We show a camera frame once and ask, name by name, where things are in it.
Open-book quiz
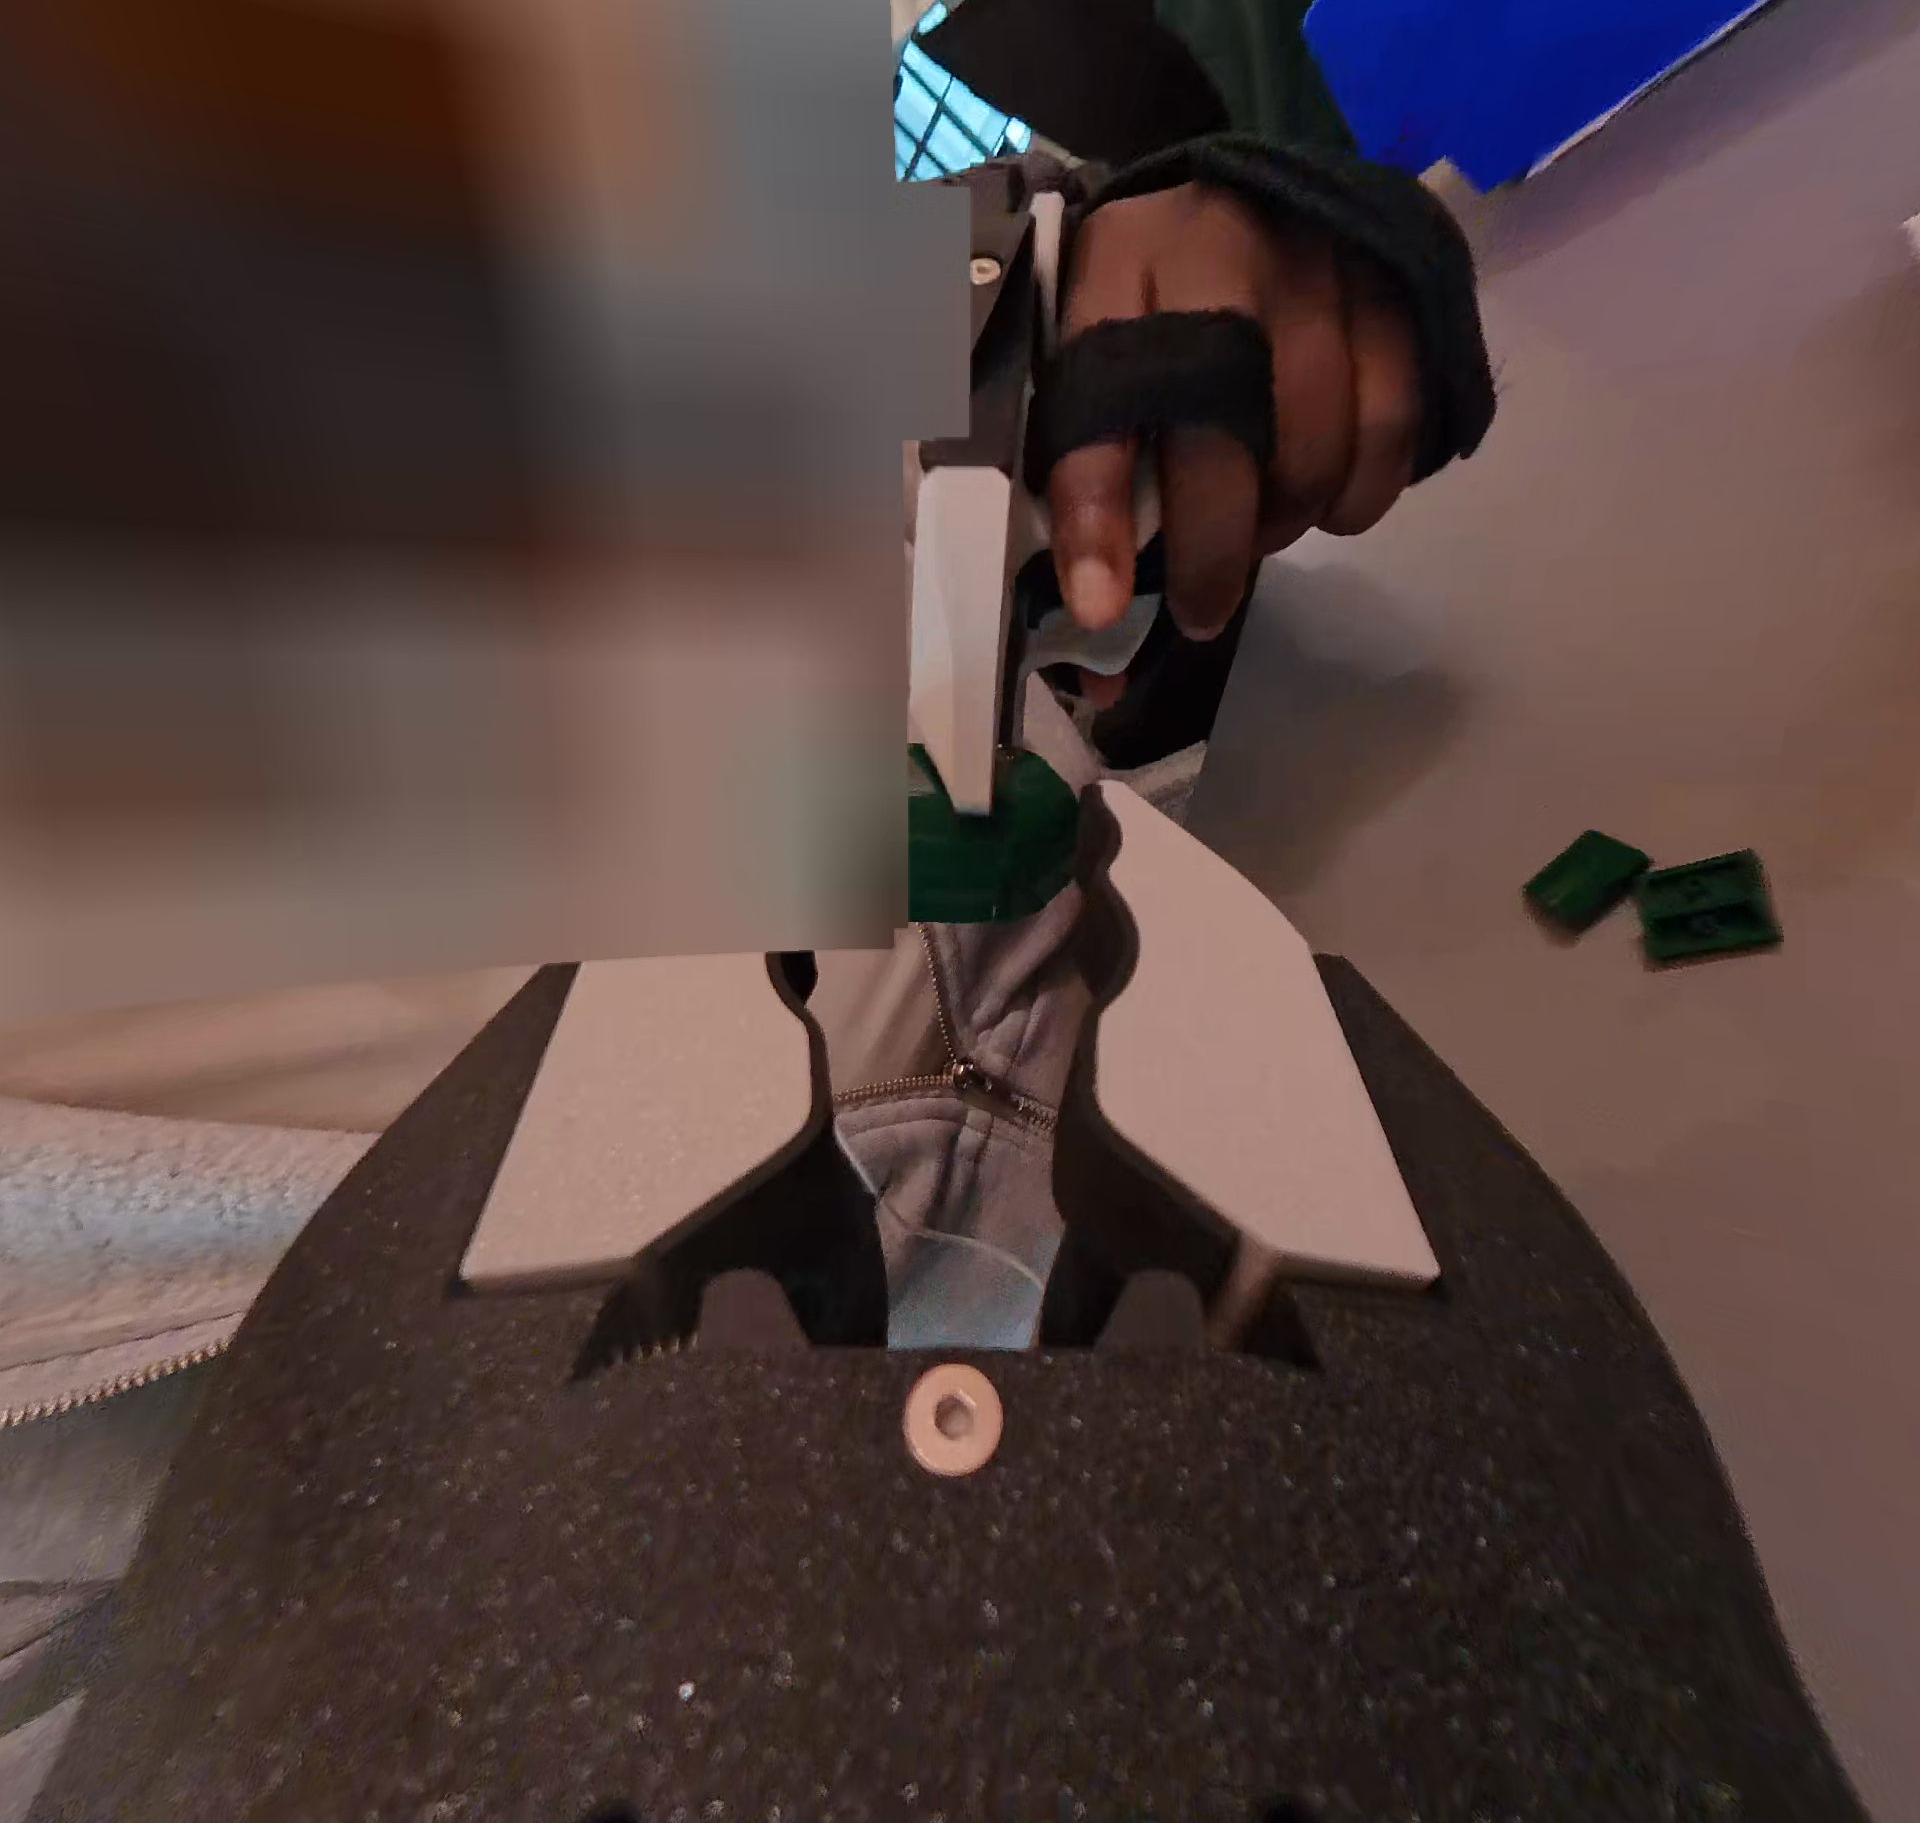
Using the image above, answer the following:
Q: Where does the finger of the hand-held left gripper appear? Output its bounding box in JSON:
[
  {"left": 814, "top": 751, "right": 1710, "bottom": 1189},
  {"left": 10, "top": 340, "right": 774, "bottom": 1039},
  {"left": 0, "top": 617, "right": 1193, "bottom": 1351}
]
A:
[{"left": 906, "top": 462, "right": 1017, "bottom": 819}]

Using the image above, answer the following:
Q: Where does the blue board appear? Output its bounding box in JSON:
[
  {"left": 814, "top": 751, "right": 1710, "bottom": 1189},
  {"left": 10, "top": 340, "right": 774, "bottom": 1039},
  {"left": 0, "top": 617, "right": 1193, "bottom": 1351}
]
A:
[{"left": 1301, "top": 0, "right": 1880, "bottom": 200}]

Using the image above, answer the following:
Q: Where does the large green plastic block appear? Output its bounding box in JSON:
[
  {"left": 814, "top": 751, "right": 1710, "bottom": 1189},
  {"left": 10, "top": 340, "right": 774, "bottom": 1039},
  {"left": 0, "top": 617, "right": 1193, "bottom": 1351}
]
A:
[{"left": 906, "top": 739, "right": 1087, "bottom": 927}]

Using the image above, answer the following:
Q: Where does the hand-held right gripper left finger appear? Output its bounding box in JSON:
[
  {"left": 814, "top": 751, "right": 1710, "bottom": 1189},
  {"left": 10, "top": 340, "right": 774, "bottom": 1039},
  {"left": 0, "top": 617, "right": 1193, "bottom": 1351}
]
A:
[{"left": 454, "top": 953, "right": 840, "bottom": 1291}]

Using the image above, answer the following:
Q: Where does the small green plastic block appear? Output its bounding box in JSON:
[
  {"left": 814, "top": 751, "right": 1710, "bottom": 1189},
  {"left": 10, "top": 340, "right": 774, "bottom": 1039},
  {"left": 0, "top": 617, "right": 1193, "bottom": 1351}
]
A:
[{"left": 1520, "top": 827, "right": 1657, "bottom": 937}]

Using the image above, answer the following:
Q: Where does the grey zip hoodie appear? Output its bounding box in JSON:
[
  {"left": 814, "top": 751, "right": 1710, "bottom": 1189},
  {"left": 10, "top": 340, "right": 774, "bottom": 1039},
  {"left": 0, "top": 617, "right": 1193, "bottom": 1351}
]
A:
[{"left": 0, "top": 739, "right": 1213, "bottom": 1429}]

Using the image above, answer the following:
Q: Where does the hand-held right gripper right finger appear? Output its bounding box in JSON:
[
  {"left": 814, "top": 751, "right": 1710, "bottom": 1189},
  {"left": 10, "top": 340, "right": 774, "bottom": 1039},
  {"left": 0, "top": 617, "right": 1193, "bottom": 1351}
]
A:
[{"left": 1055, "top": 781, "right": 1447, "bottom": 1333}]

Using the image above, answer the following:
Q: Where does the window with grid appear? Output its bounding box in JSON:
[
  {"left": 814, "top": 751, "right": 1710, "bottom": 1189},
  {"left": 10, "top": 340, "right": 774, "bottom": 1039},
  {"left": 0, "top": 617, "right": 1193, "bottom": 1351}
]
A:
[{"left": 891, "top": 0, "right": 1147, "bottom": 186}]

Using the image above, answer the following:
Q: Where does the green plastic block with studs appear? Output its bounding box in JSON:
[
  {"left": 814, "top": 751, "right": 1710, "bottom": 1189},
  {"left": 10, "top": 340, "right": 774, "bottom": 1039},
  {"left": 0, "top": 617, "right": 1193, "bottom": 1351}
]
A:
[{"left": 1633, "top": 845, "right": 1788, "bottom": 971}]

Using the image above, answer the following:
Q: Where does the person's left hand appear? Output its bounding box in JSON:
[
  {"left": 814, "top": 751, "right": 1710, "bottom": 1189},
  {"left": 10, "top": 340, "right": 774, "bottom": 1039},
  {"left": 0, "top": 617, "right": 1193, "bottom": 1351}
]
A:
[{"left": 1034, "top": 178, "right": 1429, "bottom": 649}]

